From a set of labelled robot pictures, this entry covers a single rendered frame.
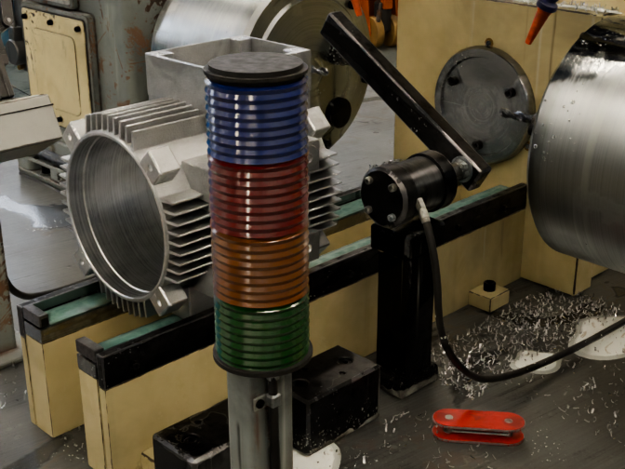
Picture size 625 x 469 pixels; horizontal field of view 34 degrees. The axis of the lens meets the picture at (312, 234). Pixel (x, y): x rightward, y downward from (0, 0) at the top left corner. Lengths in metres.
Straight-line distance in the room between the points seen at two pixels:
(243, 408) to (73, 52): 0.94
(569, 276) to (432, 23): 0.36
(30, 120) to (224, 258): 0.52
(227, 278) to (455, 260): 0.62
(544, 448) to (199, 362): 0.33
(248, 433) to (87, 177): 0.40
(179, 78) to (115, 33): 0.52
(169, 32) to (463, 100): 0.40
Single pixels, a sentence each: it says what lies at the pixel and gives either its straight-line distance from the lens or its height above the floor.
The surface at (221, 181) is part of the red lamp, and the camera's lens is 0.59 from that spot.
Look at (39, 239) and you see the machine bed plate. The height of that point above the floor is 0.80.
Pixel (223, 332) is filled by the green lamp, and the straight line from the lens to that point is 0.63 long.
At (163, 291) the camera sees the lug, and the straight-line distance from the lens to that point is 0.90.
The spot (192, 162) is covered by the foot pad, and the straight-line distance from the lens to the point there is 0.88.
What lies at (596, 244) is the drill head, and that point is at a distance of 1.00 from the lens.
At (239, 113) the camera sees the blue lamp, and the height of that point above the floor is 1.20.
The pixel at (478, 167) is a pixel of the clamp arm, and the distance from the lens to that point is 1.04.
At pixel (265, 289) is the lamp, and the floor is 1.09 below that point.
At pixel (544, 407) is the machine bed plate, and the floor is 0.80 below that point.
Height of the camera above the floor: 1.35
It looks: 22 degrees down
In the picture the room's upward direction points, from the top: straight up
